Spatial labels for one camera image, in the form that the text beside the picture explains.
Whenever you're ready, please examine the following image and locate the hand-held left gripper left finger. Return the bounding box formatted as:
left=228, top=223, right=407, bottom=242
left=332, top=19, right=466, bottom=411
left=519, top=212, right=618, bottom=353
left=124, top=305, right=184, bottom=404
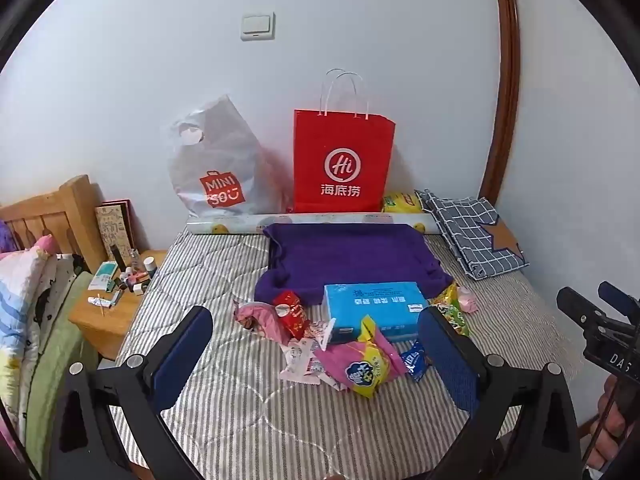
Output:
left=47, top=305, right=216, bottom=480

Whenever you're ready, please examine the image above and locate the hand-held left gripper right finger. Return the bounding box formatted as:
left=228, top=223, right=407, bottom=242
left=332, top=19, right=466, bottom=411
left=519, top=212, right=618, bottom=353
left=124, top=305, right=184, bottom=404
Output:
left=417, top=305, right=583, bottom=480

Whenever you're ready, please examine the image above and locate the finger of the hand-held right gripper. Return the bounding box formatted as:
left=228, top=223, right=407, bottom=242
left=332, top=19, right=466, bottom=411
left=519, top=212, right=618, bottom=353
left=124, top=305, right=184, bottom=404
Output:
left=557, top=286, right=608, bottom=331
left=598, top=281, right=640, bottom=318

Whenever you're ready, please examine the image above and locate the small blue snack packet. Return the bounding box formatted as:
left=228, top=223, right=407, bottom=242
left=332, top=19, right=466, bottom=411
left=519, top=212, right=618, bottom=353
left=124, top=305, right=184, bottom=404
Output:
left=400, top=340, right=431, bottom=382

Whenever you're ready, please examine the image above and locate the green snack packet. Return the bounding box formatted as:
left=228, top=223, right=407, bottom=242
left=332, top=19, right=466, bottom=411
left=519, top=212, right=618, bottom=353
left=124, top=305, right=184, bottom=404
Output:
left=440, top=302, right=472, bottom=338

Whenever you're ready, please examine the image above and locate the pink yellow snack packet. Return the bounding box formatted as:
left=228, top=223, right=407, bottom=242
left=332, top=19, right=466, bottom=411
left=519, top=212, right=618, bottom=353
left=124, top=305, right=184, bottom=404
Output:
left=312, top=315, right=408, bottom=400

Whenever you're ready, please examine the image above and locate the red snack packet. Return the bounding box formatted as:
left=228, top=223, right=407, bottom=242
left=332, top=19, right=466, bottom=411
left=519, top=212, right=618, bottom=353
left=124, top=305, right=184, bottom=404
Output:
left=272, top=290, right=312, bottom=341

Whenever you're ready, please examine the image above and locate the white pink snack packet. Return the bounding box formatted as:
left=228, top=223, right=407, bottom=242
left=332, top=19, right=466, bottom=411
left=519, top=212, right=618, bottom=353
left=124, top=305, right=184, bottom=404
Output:
left=278, top=337, right=326, bottom=386

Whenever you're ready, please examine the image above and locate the person's right hand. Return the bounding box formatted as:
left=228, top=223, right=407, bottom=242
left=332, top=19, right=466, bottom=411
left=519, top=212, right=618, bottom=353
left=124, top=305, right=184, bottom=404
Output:
left=585, top=375, right=640, bottom=471

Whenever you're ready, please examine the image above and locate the striped mattress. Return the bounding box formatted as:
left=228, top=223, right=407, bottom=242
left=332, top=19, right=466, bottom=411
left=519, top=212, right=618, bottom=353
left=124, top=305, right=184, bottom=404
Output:
left=107, top=220, right=568, bottom=480

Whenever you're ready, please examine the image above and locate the wooden nightstand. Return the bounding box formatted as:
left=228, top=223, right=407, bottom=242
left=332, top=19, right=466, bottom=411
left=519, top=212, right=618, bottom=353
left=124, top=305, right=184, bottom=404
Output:
left=67, top=249, right=168, bottom=361

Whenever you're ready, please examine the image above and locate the cluster of small cosmetic bottles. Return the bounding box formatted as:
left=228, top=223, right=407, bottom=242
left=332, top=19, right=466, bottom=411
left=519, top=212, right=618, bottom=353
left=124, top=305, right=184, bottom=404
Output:
left=114, top=267, right=157, bottom=295

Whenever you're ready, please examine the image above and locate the blue tissue pack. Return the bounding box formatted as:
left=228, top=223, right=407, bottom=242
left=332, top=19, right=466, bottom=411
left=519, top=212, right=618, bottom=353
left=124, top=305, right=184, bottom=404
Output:
left=322, top=281, right=431, bottom=343

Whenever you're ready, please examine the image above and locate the teal white box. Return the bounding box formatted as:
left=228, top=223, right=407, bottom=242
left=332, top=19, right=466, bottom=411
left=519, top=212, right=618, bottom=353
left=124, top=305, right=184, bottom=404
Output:
left=88, top=261, right=120, bottom=292

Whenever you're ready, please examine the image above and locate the grey checked cloth with star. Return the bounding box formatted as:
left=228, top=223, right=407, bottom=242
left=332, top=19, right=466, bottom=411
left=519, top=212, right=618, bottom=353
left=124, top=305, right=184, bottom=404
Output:
left=415, top=189, right=531, bottom=281

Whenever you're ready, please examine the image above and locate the patterned book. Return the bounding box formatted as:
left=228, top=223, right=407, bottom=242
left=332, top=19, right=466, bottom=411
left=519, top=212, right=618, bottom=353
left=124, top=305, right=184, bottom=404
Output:
left=95, top=200, right=136, bottom=261

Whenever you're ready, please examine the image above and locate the purple towel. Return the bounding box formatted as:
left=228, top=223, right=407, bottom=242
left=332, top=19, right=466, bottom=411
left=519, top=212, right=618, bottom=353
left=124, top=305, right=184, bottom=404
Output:
left=254, top=222, right=455, bottom=307

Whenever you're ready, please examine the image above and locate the large yellow chips bag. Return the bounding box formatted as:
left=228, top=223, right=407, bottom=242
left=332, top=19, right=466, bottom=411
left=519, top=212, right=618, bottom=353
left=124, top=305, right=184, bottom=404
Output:
left=382, top=191, right=423, bottom=213

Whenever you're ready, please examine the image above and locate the colourful pillow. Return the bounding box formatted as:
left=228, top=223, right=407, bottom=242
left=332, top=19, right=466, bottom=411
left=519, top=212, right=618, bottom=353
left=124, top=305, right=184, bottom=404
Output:
left=0, top=234, right=76, bottom=441

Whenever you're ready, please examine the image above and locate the wooden headboard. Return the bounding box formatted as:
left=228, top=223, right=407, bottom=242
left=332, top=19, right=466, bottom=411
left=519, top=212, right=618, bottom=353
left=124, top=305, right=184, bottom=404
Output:
left=0, top=175, right=106, bottom=273

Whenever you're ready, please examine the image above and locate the grey plastic shopping bag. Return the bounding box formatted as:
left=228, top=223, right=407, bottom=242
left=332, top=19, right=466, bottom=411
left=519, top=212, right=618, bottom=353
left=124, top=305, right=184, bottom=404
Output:
left=162, top=94, right=293, bottom=218

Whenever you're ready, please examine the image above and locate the red paper bag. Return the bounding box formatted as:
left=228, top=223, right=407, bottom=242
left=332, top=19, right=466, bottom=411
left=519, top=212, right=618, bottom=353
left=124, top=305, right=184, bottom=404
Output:
left=292, top=67, right=397, bottom=214

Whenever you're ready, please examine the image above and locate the brown wooden door frame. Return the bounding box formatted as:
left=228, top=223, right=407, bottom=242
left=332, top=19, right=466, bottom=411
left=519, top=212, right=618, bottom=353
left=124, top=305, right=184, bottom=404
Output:
left=477, top=0, right=522, bottom=206

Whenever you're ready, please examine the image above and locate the white light switch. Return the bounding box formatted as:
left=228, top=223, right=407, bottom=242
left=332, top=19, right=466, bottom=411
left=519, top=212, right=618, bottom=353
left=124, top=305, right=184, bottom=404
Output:
left=241, top=11, right=276, bottom=42

